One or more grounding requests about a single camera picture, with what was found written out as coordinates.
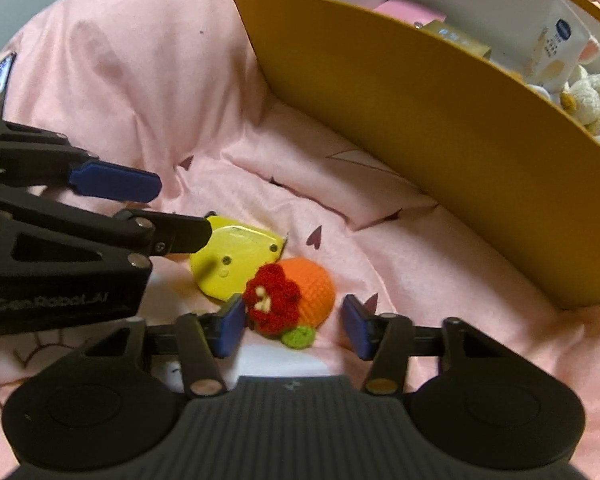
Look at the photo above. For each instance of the small khaki box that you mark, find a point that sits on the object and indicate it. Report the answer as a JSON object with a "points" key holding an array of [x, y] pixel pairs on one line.
{"points": [[455, 37]]}

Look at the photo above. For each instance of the orange crochet fruit red flower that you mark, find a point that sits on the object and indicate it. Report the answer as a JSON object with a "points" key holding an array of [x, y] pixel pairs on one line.
{"points": [[310, 290]]}

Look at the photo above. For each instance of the white cream tube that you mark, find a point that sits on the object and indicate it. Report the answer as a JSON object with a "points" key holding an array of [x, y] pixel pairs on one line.
{"points": [[555, 50]]}

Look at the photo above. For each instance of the pink case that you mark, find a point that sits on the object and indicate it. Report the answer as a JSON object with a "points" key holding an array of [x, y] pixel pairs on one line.
{"points": [[400, 9]]}

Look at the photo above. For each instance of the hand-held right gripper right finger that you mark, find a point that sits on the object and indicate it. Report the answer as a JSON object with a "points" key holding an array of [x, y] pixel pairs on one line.
{"points": [[355, 327]]}

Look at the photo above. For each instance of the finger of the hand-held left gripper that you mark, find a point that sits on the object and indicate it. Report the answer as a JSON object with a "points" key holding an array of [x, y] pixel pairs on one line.
{"points": [[115, 184], [180, 234]]}

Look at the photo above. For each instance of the white crochet bunny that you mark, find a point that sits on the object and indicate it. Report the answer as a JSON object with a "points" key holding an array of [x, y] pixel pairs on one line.
{"points": [[592, 95]]}

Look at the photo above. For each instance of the yellow plastic clip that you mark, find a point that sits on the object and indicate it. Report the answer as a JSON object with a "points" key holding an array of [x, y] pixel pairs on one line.
{"points": [[230, 260]]}

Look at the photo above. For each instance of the pink blanket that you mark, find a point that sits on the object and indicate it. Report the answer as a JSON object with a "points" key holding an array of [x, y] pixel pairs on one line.
{"points": [[155, 85]]}

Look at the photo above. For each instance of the yellow cardboard box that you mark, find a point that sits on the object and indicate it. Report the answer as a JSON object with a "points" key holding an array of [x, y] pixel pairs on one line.
{"points": [[430, 125]]}

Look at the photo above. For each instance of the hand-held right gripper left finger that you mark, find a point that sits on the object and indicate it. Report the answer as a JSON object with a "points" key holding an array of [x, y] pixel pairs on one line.
{"points": [[232, 325]]}

